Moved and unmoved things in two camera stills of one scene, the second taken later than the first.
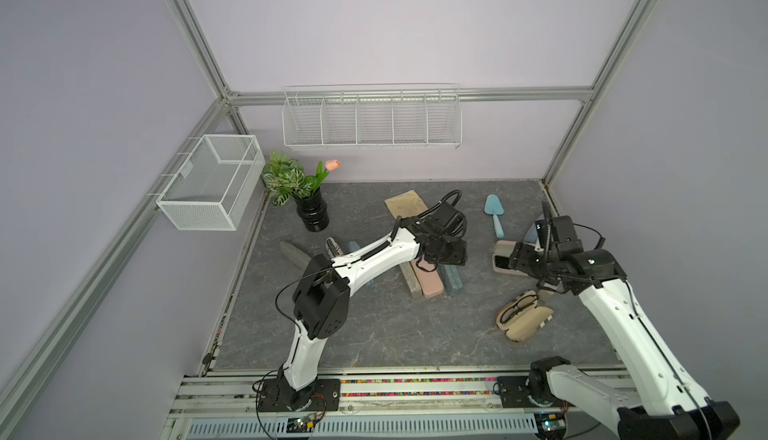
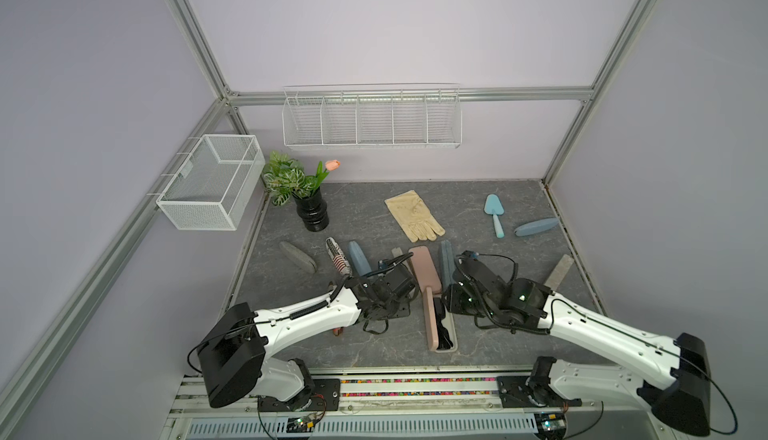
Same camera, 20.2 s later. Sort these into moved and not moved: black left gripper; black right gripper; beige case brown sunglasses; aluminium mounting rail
Moved: black left gripper; black right gripper
Not moved: aluminium mounting rail; beige case brown sunglasses
